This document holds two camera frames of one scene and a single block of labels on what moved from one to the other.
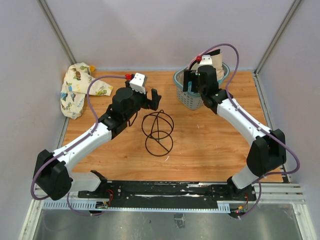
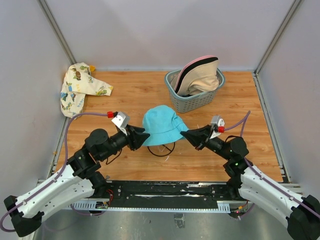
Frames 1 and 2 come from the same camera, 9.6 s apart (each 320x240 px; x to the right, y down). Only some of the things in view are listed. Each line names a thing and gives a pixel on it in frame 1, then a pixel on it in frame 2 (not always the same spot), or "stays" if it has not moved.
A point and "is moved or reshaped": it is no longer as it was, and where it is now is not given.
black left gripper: [153, 103] → [136, 137]
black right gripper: [189, 75] → [197, 137]
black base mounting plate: [166, 194] stays
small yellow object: [92, 68] stays
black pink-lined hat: [198, 58] → [190, 64]
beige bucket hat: [217, 63] is moved or reshaped
